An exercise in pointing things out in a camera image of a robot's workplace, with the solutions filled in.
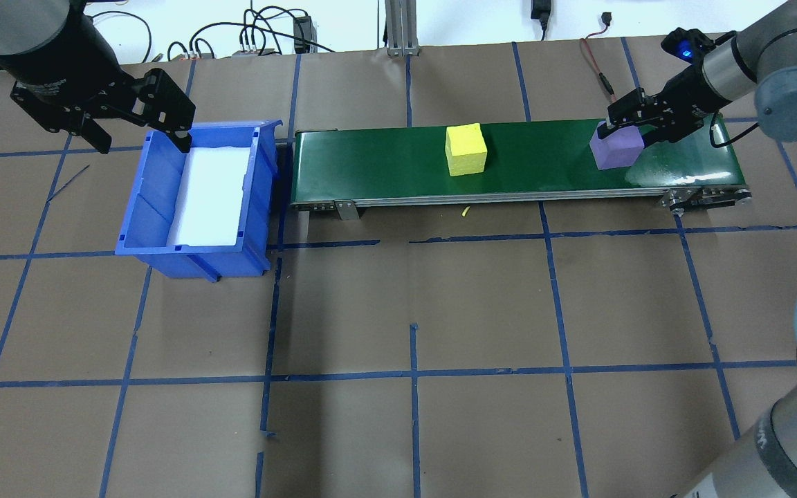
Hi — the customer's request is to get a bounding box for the slanted aluminium camera post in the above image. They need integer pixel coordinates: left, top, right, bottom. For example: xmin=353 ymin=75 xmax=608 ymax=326
xmin=384 ymin=0 xmax=419 ymax=57

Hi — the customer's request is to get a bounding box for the black power brick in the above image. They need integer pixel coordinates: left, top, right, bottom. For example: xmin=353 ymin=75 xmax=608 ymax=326
xmin=293 ymin=15 xmax=316 ymax=53

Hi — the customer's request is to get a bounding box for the blue plastic bin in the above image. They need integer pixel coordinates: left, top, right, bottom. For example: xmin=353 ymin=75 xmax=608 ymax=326
xmin=114 ymin=119 xmax=284 ymax=283

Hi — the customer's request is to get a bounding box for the black power plug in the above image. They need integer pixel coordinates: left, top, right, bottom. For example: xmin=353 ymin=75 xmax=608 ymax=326
xmin=530 ymin=0 xmax=553 ymax=39

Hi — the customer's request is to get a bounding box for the yellow foam block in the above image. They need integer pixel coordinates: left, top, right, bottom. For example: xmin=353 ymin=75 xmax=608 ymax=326
xmin=444 ymin=122 xmax=488 ymax=177

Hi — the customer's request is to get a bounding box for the thin red wire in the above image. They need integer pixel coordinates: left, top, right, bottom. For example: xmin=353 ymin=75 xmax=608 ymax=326
xmin=580 ymin=15 xmax=615 ymax=95

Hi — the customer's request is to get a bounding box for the small circuit board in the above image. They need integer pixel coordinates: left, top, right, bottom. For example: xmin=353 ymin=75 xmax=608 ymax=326
xmin=231 ymin=40 xmax=282 ymax=59

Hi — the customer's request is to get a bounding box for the purple foam block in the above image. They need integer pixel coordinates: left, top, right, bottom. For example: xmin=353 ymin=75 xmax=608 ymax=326
xmin=589 ymin=122 xmax=646 ymax=172

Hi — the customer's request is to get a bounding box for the green conveyor belt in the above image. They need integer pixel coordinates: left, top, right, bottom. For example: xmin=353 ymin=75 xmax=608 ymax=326
xmin=289 ymin=113 xmax=754 ymax=222

